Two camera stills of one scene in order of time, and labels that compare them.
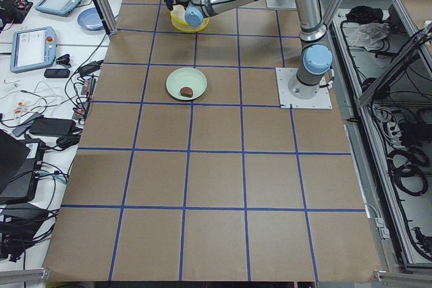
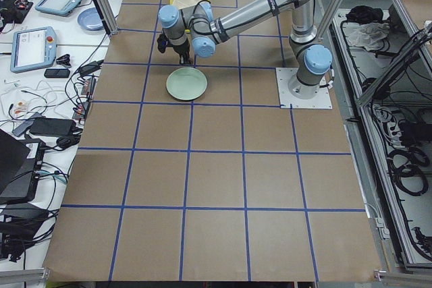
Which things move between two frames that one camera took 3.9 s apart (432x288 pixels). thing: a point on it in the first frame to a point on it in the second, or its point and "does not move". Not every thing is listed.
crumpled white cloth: [368, 35] does not move
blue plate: [89, 19] does not move
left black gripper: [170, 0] to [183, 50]
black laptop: [20, 160] does not move
